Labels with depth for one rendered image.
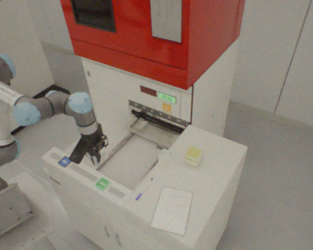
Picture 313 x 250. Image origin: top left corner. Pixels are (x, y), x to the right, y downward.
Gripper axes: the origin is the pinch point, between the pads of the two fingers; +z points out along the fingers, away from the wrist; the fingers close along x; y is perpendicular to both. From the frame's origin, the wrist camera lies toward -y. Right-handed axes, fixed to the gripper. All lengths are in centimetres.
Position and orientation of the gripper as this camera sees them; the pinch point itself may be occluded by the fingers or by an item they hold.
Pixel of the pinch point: (95, 165)
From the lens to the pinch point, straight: 118.0
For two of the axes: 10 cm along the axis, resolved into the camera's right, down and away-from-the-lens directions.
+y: 5.5, -5.8, 6.0
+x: -8.3, -3.4, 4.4
